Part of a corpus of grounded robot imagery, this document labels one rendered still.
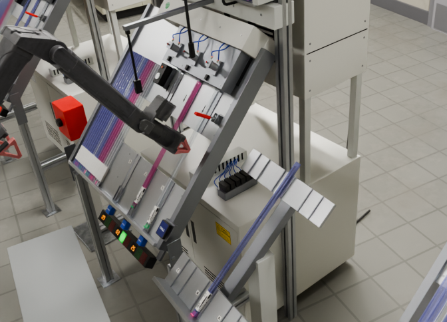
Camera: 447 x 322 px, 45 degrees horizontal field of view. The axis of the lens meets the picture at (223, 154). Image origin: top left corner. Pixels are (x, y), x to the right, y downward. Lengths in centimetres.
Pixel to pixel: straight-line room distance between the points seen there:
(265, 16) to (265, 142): 85
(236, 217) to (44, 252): 70
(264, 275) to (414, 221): 151
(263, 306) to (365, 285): 101
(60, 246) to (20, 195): 147
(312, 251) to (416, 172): 115
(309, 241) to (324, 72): 75
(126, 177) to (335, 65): 84
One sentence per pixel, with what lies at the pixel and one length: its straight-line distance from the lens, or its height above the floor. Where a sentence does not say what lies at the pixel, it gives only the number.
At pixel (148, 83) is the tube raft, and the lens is 204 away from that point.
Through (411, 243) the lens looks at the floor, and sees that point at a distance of 285.
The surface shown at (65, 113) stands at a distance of 256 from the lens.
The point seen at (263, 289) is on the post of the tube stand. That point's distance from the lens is 163.
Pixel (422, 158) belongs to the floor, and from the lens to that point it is 346.
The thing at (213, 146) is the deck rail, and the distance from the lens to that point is 170.
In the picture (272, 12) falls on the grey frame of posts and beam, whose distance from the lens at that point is 164.
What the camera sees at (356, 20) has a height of 121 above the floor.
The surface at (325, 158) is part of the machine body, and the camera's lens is 229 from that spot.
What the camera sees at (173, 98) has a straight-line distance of 192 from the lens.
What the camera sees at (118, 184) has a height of 76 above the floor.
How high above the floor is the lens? 190
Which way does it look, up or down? 33 degrees down
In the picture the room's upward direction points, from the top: 6 degrees counter-clockwise
